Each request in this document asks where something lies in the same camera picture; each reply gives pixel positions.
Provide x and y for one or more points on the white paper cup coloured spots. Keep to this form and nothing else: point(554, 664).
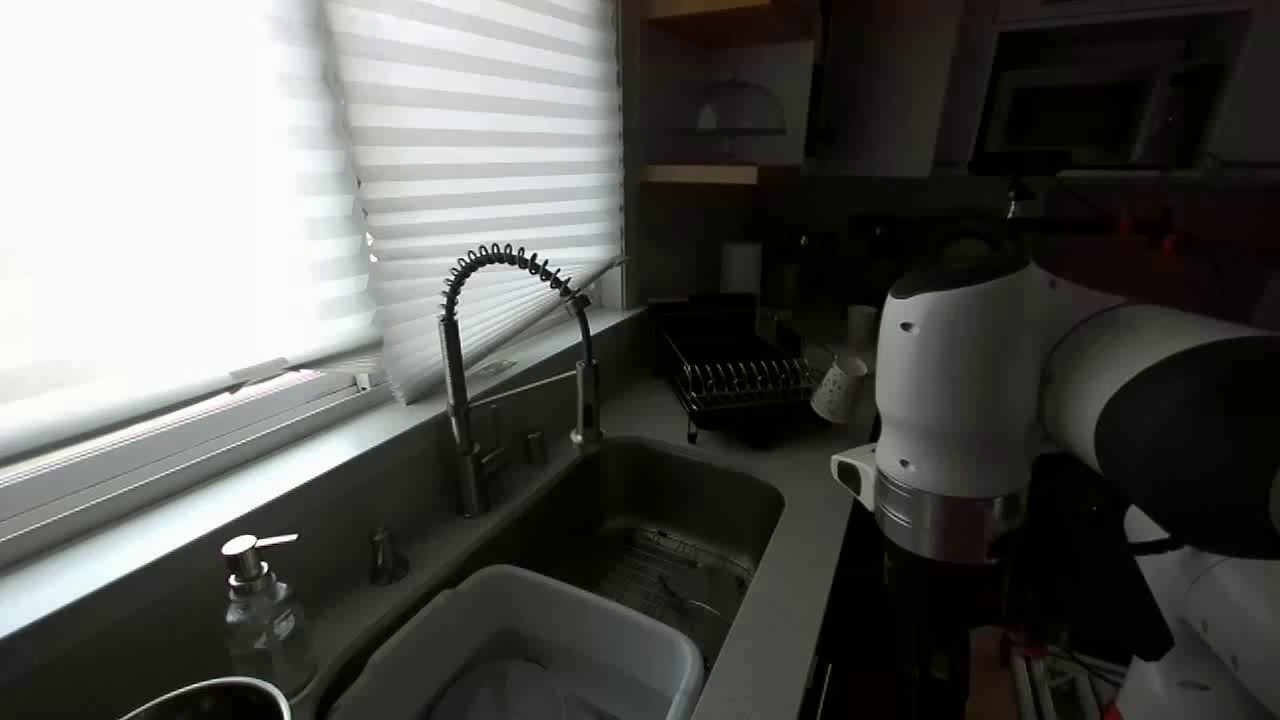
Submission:
point(842, 388)

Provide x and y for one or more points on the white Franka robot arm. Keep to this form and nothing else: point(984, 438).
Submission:
point(972, 363)

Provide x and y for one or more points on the black drain tray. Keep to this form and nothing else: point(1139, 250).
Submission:
point(727, 321)

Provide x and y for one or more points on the grey kitchen sink basin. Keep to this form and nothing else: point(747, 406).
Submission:
point(692, 486)

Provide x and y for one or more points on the white paper towel roll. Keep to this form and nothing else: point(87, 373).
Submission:
point(743, 266)

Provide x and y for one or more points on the chrome spring kitchen faucet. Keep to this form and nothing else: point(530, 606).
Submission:
point(457, 401)

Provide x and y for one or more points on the metal sink bottom grid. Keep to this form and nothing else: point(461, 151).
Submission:
point(680, 567)

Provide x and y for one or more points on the narrow white window blind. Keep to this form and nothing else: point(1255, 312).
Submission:
point(494, 132)

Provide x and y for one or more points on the white plastic wash tub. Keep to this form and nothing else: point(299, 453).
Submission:
point(534, 613)

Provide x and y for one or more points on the small dark counter knob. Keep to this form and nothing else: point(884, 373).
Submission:
point(386, 556)

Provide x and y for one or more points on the clear glass soap dispenser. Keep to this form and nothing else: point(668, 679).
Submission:
point(267, 625)

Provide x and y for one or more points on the dark built-in microwave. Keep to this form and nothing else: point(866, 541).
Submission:
point(1064, 115)

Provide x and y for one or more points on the wide white window blind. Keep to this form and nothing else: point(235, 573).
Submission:
point(163, 200)

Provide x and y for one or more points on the dark round bowl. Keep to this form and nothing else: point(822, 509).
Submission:
point(203, 700)

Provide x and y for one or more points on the wooden wall shelf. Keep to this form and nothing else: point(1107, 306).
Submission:
point(703, 173)

